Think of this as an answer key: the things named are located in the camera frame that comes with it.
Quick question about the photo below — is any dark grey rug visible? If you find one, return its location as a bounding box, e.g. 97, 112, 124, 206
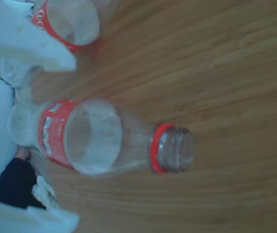
0, 157, 46, 210

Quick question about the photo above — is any clear bottle nutrition-mark red label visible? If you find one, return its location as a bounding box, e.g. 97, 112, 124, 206
8, 98, 196, 177

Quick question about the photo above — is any clear bottle Reciclame red label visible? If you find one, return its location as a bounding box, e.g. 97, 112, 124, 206
1, 0, 105, 98

